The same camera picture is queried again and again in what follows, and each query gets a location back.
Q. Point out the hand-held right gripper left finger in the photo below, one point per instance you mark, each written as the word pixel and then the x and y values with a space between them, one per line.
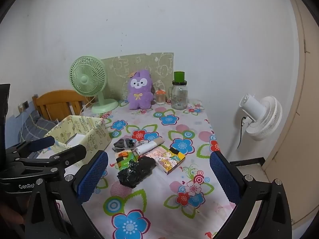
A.
pixel 92 176

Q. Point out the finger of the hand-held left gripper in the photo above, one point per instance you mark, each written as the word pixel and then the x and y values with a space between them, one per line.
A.
pixel 72 153
pixel 42 143

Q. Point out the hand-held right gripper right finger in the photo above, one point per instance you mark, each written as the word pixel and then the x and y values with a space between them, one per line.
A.
pixel 224 179

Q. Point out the yellow printed storage box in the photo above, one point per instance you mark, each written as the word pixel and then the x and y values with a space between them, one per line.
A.
pixel 94 134

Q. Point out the green tissue pack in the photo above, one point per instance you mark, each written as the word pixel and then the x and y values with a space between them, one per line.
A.
pixel 123 158

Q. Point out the black plastic bag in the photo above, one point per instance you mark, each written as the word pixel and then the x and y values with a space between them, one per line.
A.
pixel 134 174

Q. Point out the grey socks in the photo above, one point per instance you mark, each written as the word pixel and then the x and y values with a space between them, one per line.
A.
pixel 122 143

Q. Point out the pink tissue pack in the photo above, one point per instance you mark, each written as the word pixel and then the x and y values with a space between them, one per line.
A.
pixel 167 159

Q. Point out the white cloth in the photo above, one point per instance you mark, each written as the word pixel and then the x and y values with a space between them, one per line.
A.
pixel 147 148

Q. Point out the person's left hand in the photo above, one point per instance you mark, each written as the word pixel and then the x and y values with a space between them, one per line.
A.
pixel 13 219

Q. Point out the grey plaid pillow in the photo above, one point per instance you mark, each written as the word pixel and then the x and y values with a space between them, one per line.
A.
pixel 37 127

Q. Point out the black bar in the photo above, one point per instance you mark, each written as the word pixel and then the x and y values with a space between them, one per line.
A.
pixel 246 161

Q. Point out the wooden headboard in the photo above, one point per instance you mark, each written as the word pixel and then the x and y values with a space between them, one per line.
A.
pixel 57 104

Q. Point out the floral tablecloth table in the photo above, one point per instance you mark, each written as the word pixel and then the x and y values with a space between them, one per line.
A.
pixel 159 204

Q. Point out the green desk fan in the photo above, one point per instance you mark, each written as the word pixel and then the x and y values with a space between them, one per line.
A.
pixel 86 78

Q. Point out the beige door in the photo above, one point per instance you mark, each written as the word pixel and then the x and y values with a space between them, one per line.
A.
pixel 299 154

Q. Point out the purple plush toy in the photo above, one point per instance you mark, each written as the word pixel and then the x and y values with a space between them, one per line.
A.
pixel 139 97

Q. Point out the green-lidded glass jar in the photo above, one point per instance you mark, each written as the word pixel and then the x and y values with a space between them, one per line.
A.
pixel 178 97

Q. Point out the orange-lidded swab jar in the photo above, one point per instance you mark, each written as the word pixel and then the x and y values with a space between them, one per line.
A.
pixel 160 98

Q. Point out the green printed board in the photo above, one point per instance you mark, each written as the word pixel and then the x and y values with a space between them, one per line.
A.
pixel 149 64

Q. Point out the wall socket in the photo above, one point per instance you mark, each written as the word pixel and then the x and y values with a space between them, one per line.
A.
pixel 25 104

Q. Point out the white wall fan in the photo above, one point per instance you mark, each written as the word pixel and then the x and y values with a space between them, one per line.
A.
pixel 264 119

